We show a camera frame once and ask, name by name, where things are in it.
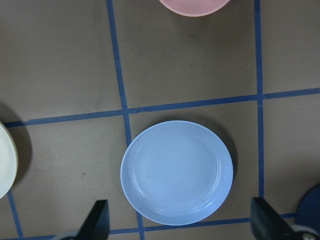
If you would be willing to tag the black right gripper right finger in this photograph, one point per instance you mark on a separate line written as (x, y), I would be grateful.
(267, 224)

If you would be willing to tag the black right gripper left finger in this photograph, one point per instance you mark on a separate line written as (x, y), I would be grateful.
(96, 225)

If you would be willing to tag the blue plate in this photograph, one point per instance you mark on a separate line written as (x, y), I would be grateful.
(176, 173)

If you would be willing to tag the dark blue pot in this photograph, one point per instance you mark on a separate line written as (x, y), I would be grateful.
(308, 210)

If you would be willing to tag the cream white plate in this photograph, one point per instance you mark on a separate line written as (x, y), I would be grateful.
(8, 161)

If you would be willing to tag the pink bowl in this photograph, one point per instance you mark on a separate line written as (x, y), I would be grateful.
(194, 8)

